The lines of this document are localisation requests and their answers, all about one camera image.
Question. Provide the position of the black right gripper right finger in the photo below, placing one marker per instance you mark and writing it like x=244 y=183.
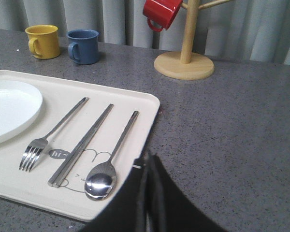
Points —
x=169 y=210

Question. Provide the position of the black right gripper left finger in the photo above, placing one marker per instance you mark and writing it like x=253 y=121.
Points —
x=126 y=212

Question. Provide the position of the silver metal spoon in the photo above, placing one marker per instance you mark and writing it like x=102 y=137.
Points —
x=102 y=178

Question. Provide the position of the silver metal chopstick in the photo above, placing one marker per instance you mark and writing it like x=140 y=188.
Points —
x=100 y=120
x=62 y=171

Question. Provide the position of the silver metal fork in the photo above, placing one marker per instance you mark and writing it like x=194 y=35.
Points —
x=36 y=146

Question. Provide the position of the white round plate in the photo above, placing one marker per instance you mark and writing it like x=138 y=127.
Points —
x=20 y=104

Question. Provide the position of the cream rectangular bunny tray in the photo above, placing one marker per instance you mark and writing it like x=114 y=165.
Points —
x=59 y=96

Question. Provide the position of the wooden mug tree stand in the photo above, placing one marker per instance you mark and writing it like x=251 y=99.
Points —
x=186 y=65

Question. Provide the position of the blue enamel mug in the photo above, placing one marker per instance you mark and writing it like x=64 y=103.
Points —
x=83 y=46

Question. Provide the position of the yellow enamel mug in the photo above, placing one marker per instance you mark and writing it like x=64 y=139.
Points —
x=43 y=41

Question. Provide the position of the red enamel mug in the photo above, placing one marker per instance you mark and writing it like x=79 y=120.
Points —
x=161 y=13

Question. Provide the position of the grey pleated curtain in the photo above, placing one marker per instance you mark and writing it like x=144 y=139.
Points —
x=242 y=29

